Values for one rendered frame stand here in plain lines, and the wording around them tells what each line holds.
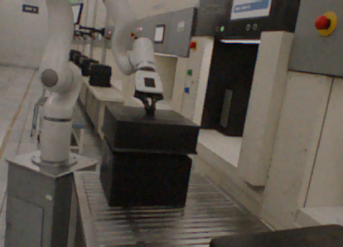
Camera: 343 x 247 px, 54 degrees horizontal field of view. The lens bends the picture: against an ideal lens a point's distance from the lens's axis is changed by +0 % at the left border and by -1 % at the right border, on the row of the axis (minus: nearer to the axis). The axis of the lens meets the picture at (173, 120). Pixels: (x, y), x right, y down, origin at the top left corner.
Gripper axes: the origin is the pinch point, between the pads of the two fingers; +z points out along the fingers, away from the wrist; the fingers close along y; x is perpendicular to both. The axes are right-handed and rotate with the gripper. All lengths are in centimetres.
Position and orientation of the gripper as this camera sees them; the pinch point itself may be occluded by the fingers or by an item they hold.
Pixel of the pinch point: (150, 107)
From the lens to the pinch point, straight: 122.3
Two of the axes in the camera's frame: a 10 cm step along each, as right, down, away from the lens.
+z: 1.3, 8.5, -5.2
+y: 9.3, 0.7, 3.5
